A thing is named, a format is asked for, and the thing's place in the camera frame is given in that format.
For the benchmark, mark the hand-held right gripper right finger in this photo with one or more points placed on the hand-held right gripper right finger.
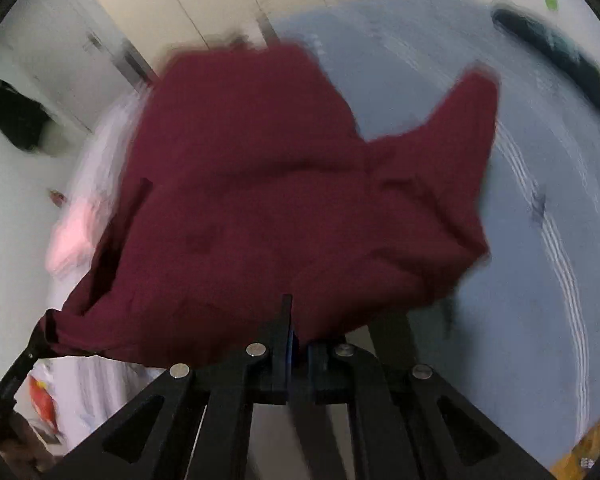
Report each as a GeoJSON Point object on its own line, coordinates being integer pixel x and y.
{"type": "Point", "coordinates": [320, 365]}

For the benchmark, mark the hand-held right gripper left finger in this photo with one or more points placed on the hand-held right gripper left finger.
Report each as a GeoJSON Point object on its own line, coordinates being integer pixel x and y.
{"type": "Point", "coordinates": [279, 355]}

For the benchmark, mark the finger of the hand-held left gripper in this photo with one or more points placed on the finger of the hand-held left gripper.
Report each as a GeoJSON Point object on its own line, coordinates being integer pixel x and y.
{"type": "Point", "coordinates": [15, 375]}

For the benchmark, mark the maroon garment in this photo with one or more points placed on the maroon garment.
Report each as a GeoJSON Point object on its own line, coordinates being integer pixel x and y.
{"type": "Point", "coordinates": [255, 185]}

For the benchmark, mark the orange plastic bag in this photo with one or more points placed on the orange plastic bag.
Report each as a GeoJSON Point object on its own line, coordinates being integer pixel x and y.
{"type": "Point", "coordinates": [42, 402]}

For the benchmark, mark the pink garment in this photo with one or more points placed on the pink garment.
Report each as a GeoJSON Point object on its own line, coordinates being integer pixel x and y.
{"type": "Point", "coordinates": [72, 240]}

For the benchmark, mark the red fire extinguisher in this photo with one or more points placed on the red fire extinguisher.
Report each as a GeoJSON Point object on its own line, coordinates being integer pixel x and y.
{"type": "Point", "coordinates": [56, 197]}

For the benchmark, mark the striped bed sheet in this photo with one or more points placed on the striped bed sheet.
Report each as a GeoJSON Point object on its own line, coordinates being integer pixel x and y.
{"type": "Point", "coordinates": [520, 320]}

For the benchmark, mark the black hanging garment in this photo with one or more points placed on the black hanging garment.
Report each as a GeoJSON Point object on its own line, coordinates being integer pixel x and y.
{"type": "Point", "coordinates": [15, 120]}

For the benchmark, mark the white door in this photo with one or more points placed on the white door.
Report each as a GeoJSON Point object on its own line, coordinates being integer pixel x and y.
{"type": "Point", "coordinates": [75, 75]}

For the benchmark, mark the silver suitcase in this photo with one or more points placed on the silver suitcase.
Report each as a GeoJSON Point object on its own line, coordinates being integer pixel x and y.
{"type": "Point", "coordinates": [136, 66]}

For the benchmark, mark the black elongated object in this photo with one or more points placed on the black elongated object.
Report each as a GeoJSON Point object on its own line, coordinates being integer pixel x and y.
{"type": "Point", "coordinates": [555, 50]}

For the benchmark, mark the green wall sticker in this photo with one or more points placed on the green wall sticker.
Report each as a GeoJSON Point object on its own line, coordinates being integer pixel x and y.
{"type": "Point", "coordinates": [551, 0]}

